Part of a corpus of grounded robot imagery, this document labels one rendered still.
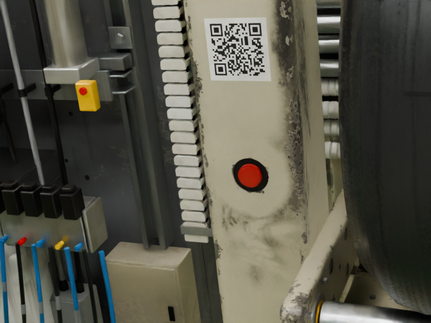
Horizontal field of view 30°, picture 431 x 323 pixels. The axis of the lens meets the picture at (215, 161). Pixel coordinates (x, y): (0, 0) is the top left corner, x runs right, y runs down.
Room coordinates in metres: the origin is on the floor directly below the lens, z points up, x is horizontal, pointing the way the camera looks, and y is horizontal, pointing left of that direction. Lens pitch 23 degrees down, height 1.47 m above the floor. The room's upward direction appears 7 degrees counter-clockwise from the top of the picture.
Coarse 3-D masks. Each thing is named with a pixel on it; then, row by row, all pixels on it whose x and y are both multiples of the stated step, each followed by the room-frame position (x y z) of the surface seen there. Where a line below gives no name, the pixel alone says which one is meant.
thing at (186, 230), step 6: (186, 228) 0.95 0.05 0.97; (192, 228) 0.95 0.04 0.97; (198, 228) 0.94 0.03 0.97; (204, 228) 0.94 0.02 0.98; (210, 228) 0.94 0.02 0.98; (186, 234) 0.95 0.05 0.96; (192, 234) 0.95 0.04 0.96; (198, 234) 0.94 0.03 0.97; (204, 234) 0.94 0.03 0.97; (210, 234) 0.94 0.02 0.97
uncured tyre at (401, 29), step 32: (352, 0) 0.70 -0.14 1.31; (384, 0) 0.67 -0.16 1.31; (416, 0) 0.65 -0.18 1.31; (352, 32) 0.69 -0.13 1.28; (384, 32) 0.66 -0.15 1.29; (416, 32) 0.64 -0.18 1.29; (352, 64) 0.68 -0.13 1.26; (384, 64) 0.65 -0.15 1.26; (416, 64) 0.63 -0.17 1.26; (352, 96) 0.67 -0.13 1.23; (384, 96) 0.64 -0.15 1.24; (416, 96) 0.63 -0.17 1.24; (352, 128) 0.67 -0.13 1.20; (384, 128) 0.64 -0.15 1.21; (416, 128) 0.62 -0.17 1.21; (352, 160) 0.67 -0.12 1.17; (384, 160) 0.64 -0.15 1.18; (416, 160) 0.62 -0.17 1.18; (352, 192) 0.68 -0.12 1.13; (384, 192) 0.64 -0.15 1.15; (416, 192) 0.62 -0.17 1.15; (352, 224) 0.70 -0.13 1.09; (384, 224) 0.65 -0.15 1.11; (416, 224) 0.63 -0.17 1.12; (384, 256) 0.66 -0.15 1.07; (416, 256) 0.64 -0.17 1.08; (384, 288) 0.72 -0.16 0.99; (416, 288) 0.67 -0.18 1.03
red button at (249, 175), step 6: (246, 168) 0.90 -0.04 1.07; (252, 168) 0.90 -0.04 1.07; (258, 168) 0.90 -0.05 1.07; (240, 174) 0.90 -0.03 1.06; (246, 174) 0.90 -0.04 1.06; (252, 174) 0.90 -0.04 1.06; (258, 174) 0.89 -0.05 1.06; (240, 180) 0.91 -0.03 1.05; (246, 180) 0.90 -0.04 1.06; (252, 180) 0.90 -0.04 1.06; (258, 180) 0.89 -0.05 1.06; (252, 186) 0.90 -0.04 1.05
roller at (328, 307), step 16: (320, 304) 0.81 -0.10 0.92; (336, 304) 0.81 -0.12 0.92; (352, 304) 0.80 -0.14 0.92; (320, 320) 0.79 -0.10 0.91; (336, 320) 0.79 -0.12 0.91; (352, 320) 0.78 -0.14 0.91; (368, 320) 0.78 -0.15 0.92; (384, 320) 0.77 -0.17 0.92; (400, 320) 0.77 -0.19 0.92; (416, 320) 0.76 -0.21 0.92
